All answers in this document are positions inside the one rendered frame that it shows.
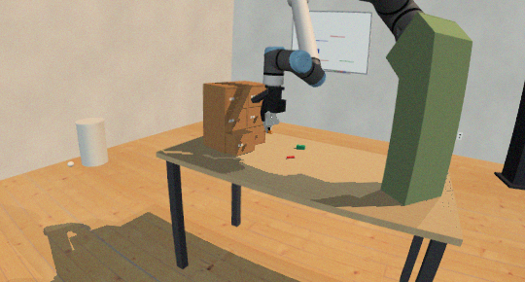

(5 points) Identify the brown wooden chest of drawers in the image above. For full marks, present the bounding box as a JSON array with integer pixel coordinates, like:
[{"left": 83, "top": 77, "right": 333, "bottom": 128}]
[{"left": 203, "top": 81, "right": 265, "bottom": 154}]

